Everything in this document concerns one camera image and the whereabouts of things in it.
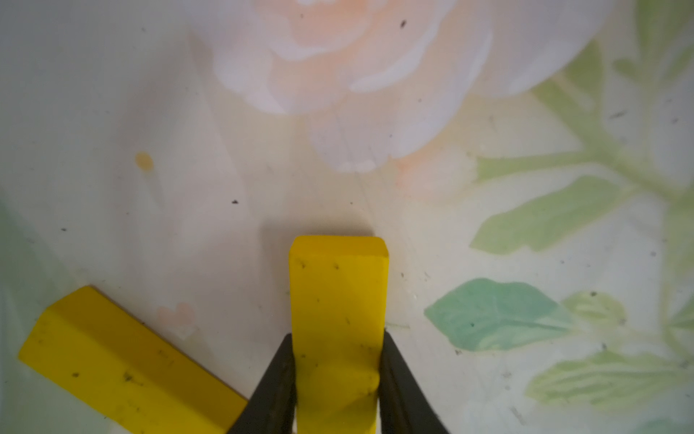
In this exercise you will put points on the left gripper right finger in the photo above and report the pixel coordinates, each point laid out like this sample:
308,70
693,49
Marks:
403,407

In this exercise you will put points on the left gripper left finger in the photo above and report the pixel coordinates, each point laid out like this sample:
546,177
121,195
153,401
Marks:
272,406

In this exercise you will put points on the yellow long block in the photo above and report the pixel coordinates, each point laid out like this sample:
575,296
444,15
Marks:
100,354
338,295

